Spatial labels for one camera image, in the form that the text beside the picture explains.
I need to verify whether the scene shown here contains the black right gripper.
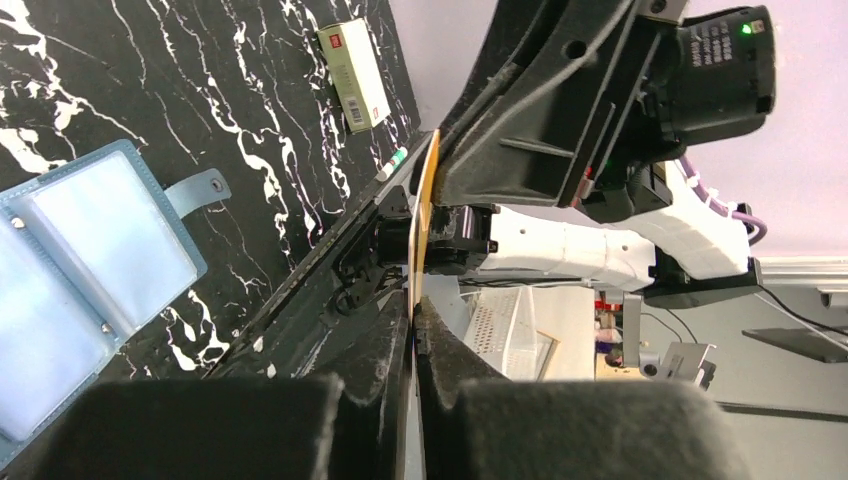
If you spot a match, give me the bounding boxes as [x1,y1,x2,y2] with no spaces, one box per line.
[410,1,777,222]

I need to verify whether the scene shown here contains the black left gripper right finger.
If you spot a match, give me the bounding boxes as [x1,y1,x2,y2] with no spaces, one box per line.
[413,299,749,479]

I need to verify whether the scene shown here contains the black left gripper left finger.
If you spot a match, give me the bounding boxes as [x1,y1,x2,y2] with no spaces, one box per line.
[39,294,411,479]

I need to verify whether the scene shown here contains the gold black striped card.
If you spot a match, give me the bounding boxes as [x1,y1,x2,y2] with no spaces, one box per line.
[407,129,441,319]

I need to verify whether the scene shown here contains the blue card holder wallet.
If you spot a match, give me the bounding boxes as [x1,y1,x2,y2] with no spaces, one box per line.
[1,139,231,464]

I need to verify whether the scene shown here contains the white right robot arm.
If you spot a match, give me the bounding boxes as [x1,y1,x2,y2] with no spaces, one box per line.
[366,1,777,309]

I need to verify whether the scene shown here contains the green white marker pen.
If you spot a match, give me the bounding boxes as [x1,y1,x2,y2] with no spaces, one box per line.
[376,147,408,182]

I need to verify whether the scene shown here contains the white red small box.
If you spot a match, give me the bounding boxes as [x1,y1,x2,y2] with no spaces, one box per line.
[317,18,390,133]

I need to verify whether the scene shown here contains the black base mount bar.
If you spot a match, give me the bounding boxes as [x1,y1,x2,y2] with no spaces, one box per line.
[204,132,432,379]

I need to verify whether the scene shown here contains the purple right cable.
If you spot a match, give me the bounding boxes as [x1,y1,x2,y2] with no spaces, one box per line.
[675,155,770,246]

